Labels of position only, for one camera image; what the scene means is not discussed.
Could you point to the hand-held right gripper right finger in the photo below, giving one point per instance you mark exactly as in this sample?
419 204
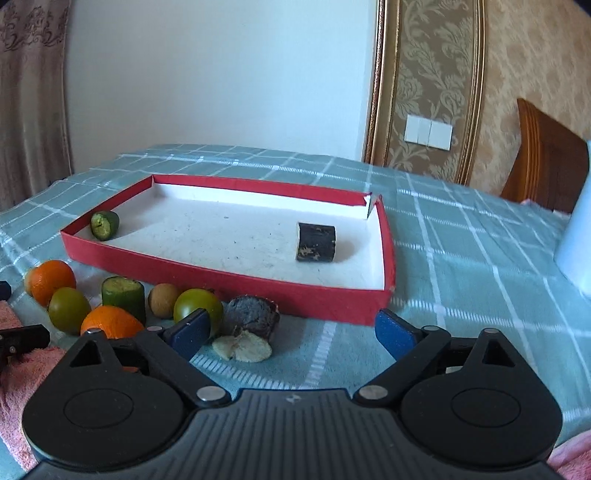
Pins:
392 334

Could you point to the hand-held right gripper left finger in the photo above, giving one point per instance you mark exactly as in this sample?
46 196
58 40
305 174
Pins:
191 333

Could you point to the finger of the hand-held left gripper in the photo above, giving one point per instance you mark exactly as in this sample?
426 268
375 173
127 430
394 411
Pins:
4 290
25 338

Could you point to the brown round fruit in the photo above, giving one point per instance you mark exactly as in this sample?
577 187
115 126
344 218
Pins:
163 300

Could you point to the small orange mandarin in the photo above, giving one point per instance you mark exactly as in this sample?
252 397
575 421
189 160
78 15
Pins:
51 281

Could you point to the olive green tomato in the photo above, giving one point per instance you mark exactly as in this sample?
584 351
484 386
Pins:
69 310

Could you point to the reddish brown sugarcane piece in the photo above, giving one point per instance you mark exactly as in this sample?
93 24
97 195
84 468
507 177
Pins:
251 316

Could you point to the green cucumber piece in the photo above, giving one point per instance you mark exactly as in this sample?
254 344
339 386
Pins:
123 297

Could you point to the large orange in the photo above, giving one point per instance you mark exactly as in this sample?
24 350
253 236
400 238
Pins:
111 323

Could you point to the red-rimmed white tray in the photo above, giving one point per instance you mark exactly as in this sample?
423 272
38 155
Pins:
231 230

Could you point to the dark sugarcane piece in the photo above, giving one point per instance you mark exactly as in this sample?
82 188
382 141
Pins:
316 242

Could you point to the pale fruit peel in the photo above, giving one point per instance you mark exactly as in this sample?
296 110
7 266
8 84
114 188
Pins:
242 350

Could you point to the pink towel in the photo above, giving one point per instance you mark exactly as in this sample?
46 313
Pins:
18 392
572 454

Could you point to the green checked bed sheet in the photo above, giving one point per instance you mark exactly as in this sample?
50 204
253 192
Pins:
461 258

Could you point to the green avocado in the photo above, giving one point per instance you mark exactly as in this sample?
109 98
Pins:
104 226

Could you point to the beige patterned curtain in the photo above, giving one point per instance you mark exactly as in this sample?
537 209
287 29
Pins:
27 92

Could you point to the white kettle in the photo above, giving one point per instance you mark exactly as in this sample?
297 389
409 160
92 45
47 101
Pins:
577 230

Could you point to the wooden headboard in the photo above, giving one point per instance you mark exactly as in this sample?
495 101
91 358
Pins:
545 161

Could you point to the white wall switch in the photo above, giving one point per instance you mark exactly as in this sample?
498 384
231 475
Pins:
428 131

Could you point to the gold framed wall panel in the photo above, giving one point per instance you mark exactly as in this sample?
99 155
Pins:
429 69

